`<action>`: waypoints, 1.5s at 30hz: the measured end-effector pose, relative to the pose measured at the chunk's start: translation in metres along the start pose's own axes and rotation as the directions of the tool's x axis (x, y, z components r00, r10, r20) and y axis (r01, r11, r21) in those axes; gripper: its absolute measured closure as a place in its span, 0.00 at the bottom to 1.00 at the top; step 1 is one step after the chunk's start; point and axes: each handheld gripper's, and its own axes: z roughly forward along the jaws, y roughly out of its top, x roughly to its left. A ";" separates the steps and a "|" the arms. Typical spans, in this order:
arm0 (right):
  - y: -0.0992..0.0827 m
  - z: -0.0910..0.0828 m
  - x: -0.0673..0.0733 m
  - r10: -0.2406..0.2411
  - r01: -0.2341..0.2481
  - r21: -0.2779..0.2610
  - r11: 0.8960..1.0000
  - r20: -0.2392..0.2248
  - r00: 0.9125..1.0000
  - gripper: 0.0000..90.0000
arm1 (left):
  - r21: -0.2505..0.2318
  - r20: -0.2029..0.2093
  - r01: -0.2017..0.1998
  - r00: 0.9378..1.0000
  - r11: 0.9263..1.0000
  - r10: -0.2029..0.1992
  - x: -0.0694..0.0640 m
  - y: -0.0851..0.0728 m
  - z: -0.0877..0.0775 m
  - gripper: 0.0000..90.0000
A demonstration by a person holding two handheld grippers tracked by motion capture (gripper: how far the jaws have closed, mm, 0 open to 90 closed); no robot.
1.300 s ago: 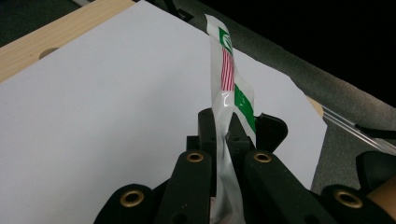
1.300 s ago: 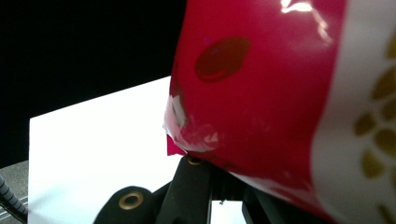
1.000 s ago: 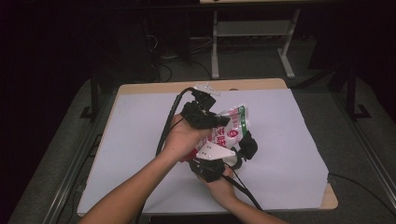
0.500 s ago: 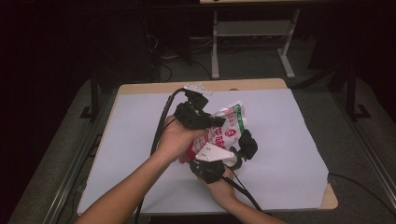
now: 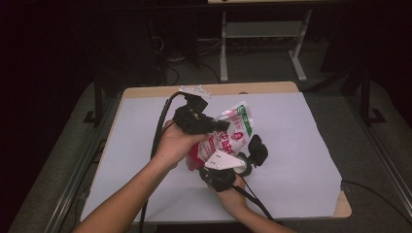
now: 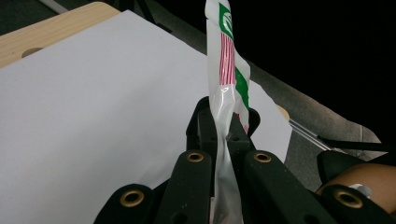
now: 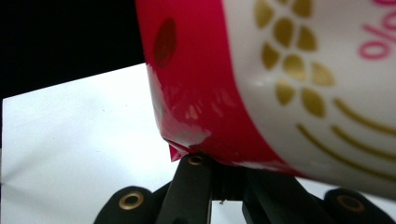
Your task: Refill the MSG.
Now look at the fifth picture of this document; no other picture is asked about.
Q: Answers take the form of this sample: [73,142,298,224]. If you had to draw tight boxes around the tangle of background cables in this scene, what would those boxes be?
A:
[147,32,222,85]

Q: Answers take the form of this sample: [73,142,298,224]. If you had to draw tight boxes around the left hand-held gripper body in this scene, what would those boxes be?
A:
[172,84,218,136]

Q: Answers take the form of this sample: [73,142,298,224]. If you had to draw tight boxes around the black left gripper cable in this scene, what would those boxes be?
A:
[138,90,183,233]

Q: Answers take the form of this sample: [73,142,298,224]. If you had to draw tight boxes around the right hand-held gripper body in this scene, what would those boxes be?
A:
[197,149,247,193]

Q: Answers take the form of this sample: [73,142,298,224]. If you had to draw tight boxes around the person's right hand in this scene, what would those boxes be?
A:
[212,175,250,216]

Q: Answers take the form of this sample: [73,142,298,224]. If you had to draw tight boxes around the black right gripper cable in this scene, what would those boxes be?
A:
[232,174,277,223]

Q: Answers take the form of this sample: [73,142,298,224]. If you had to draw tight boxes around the clear jar with black lid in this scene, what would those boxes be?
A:
[237,133,270,179]

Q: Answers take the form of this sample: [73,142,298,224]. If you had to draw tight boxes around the aluminium floor rail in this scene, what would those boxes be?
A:
[44,96,115,233]
[343,93,412,210]

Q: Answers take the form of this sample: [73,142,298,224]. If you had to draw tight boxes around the person's left hand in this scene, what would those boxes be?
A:
[151,119,211,170]

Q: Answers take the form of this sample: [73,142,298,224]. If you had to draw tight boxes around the black metal stand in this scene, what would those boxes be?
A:
[359,66,387,126]
[82,79,105,125]

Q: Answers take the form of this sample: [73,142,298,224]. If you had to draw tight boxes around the black floor cable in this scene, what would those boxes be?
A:
[341,179,412,225]

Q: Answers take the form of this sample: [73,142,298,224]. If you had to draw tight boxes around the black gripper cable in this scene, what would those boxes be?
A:
[138,90,183,233]
[232,174,277,223]

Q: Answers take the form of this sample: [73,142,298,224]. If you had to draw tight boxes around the white desk frame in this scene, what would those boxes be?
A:
[207,0,315,83]

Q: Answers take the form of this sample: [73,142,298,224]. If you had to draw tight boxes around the red and white seasoning bag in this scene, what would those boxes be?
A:
[186,100,256,172]

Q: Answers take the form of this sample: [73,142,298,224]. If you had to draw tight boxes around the white table sheet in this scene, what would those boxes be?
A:
[81,91,343,224]

